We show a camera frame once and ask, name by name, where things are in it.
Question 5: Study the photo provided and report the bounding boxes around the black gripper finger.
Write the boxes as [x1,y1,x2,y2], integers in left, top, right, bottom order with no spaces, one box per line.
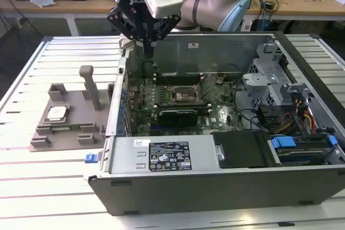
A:
[149,13,182,60]
[107,6,150,60]

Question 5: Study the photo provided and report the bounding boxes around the silver CPU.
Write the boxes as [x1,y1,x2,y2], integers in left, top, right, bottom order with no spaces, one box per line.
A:
[46,106,71,122]

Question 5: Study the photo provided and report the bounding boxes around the CPU socket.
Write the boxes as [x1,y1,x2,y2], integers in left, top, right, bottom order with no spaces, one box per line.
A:
[167,85,205,106]

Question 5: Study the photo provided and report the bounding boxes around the black RAM slot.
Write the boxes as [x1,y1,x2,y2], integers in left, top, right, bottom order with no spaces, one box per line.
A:
[156,78,202,82]
[156,72,202,76]
[157,104,210,109]
[156,80,202,85]
[157,101,210,106]
[156,75,202,79]
[157,107,211,111]

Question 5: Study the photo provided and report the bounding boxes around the green motherboard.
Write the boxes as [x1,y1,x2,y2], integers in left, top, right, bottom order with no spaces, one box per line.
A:
[126,75,245,137]

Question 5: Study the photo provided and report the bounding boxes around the crumpled white paper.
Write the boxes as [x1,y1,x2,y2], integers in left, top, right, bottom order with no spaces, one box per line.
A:
[29,0,57,9]

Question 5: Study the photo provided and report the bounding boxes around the black graphics card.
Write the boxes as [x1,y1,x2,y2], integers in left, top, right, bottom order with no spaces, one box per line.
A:
[157,109,199,128]

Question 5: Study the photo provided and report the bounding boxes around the metal drive cage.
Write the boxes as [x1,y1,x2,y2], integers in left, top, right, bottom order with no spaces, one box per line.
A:
[241,43,311,112]

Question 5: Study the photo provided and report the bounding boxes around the green RAM stick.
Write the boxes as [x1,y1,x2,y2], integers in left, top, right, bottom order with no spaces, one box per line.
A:
[50,124,84,131]

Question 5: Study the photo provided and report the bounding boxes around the grey parts rack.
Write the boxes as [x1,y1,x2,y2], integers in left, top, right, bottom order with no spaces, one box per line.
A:
[29,65,115,153]

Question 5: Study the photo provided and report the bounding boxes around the silver power supply unit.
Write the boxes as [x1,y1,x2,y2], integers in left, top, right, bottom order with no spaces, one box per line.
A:
[109,134,226,175]

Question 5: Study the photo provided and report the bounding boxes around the black plastic shroud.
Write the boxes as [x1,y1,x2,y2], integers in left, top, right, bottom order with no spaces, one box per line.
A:
[210,131,272,169]

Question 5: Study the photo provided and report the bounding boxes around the hard disk in blue carrier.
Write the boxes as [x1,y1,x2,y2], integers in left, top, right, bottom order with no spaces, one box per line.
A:
[266,134,340,166]

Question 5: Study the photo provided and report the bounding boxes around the open black PC case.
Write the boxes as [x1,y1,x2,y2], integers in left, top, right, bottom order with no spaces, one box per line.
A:
[87,31,345,216]

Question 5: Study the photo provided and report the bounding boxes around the grey case latch handle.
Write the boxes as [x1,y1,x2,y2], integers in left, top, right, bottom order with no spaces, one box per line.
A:
[119,32,138,50]

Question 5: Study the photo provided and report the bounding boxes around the black cable in case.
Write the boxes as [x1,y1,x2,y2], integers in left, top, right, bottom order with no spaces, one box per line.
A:
[233,79,267,134]

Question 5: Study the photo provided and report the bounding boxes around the yellow red power wires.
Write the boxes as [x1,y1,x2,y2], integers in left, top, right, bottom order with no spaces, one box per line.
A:
[295,97,316,134]

